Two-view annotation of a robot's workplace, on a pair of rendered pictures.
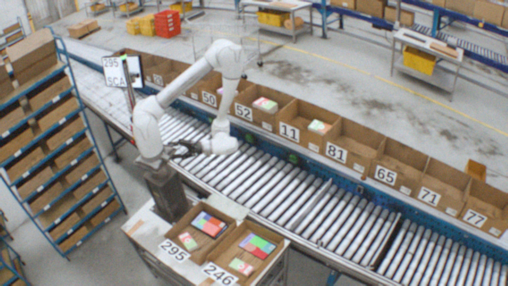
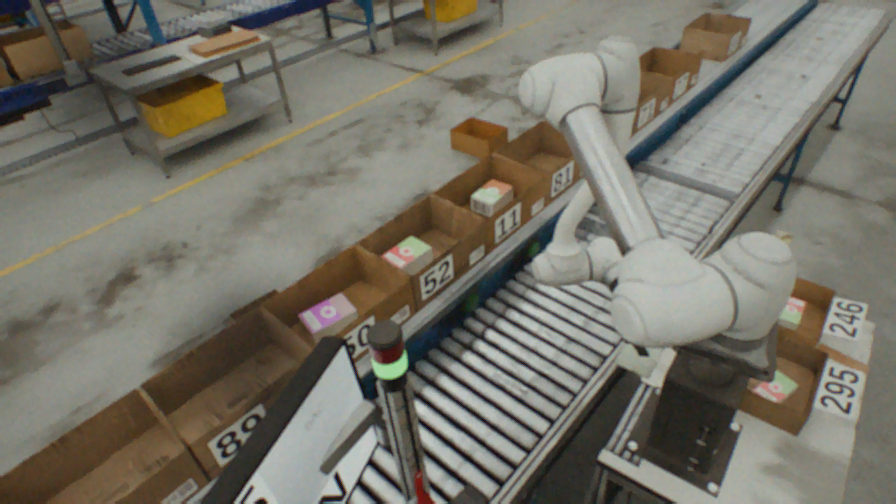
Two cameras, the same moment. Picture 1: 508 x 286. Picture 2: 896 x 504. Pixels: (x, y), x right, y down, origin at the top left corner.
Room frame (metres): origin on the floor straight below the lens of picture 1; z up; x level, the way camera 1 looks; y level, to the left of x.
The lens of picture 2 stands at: (2.05, 1.45, 2.23)
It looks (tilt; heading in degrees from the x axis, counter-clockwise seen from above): 39 degrees down; 272
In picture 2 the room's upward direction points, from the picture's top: 5 degrees counter-clockwise
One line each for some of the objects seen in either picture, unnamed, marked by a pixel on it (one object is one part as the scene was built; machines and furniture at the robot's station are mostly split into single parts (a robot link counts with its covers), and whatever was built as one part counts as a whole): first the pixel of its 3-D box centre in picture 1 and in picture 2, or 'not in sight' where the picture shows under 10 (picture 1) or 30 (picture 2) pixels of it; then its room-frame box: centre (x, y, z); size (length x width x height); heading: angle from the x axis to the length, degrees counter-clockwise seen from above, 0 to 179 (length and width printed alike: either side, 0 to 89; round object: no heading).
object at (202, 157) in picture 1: (207, 153); (485, 390); (2.01, 0.36, 0.72); 0.52 x 0.05 x 0.05; 138
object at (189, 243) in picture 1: (187, 242); (773, 391); (1.13, 0.45, 0.77); 0.13 x 0.07 x 0.04; 32
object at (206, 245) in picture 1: (200, 232); (746, 365); (1.18, 0.37, 0.80); 0.38 x 0.28 x 0.10; 141
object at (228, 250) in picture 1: (245, 253); (762, 302); (1.01, 0.10, 0.80); 0.38 x 0.28 x 0.10; 141
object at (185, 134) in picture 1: (181, 138); (417, 460); (2.23, 0.60, 0.72); 0.52 x 0.05 x 0.05; 138
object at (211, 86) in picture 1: (227, 92); (341, 309); (2.47, 0.19, 0.97); 0.39 x 0.29 x 0.17; 48
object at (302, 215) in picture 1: (312, 204); (625, 240); (1.37, -0.34, 0.76); 0.46 x 0.01 x 0.09; 138
